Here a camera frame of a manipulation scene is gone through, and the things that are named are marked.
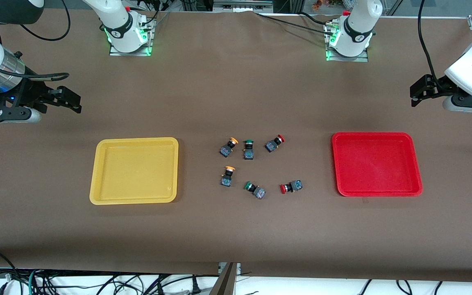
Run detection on yellow plastic tray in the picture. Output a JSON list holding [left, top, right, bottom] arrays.
[[89, 137, 179, 205]]

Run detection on yellow cap push button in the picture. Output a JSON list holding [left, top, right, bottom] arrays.
[[220, 137, 239, 158], [221, 166, 236, 187]]

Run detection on red plastic tray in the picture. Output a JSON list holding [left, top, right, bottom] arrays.
[[331, 132, 424, 197]]

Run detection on brown table mat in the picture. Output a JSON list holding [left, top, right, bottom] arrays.
[[0, 9, 472, 283]]

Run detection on black cable across mat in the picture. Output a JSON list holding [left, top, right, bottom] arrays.
[[254, 12, 331, 33]]

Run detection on aluminium frame post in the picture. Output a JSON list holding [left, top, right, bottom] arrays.
[[209, 262, 241, 295]]

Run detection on red cap push button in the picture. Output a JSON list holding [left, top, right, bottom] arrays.
[[265, 134, 285, 153], [280, 179, 303, 195]]

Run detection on green floor cable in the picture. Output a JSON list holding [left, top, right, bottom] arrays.
[[27, 268, 41, 295]]

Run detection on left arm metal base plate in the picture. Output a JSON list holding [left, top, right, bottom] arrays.
[[325, 21, 370, 63]]

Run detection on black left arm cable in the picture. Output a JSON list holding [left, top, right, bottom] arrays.
[[418, 0, 441, 84]]

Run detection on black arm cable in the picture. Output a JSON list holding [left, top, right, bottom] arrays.
[[418, 0, 441, 84], [0, 0, 71, 82]]

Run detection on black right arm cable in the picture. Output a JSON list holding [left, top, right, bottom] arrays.
[[0, 0, 71, 82]]

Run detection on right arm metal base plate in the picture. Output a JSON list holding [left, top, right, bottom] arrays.
[[109, 12, 157, 57]]

